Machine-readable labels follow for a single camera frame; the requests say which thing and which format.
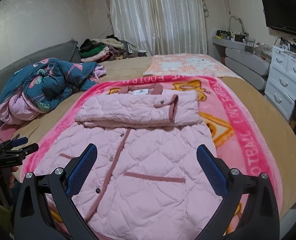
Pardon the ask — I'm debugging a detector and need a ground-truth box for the pink quilted jacket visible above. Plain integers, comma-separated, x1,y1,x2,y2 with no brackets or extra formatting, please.
34,84,222,239

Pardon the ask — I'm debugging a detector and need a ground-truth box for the pile of folded clothes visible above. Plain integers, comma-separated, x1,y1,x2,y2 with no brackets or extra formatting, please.
78,35,148,63

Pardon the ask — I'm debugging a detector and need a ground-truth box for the blue floral comforter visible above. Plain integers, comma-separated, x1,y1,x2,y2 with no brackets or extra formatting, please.
0,58,106,125

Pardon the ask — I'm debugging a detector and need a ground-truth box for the pink cartoon fleece blanket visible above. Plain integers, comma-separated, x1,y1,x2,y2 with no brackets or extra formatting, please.
20,74,284,240

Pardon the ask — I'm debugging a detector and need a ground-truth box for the grey headboard cushion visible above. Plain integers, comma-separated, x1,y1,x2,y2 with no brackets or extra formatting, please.
0,38,81,94

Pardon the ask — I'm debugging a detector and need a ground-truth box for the white drawer cabinet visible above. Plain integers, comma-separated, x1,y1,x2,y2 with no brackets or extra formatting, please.
264,46,296,122

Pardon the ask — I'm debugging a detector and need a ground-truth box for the grey curved shelf unit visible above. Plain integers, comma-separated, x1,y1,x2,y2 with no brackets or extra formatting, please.
213,37,270,92

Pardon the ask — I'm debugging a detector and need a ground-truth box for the peach kitty blanket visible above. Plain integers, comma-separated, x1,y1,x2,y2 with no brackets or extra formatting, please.
143,53,242,79

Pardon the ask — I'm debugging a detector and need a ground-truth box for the white striped curtain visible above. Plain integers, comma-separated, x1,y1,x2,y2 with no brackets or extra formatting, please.
110,0,207,55

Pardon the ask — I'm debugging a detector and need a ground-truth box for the black flat television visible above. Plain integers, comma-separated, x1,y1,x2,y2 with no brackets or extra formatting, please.
262,0,296,36

